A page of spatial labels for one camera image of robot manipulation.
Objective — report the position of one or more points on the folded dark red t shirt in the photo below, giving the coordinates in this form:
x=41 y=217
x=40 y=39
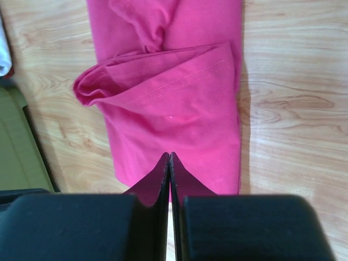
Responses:
x=9 y=74

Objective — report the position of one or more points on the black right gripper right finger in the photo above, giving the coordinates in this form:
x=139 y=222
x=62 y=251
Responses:
x=242 y=227

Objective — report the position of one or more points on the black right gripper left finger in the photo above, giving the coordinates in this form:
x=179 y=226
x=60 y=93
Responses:
x=127 y=226

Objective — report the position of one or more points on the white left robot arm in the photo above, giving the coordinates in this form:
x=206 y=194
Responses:
x=7 y=197

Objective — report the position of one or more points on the folded white t shirt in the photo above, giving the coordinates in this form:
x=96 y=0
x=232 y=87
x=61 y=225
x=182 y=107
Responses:
x=5 y=55

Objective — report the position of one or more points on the magenta pink t shirt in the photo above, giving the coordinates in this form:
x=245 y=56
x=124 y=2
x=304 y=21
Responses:
x=166 y=80

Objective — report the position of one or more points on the olive green plastic basket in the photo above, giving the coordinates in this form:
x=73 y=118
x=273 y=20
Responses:
x=22 y=166

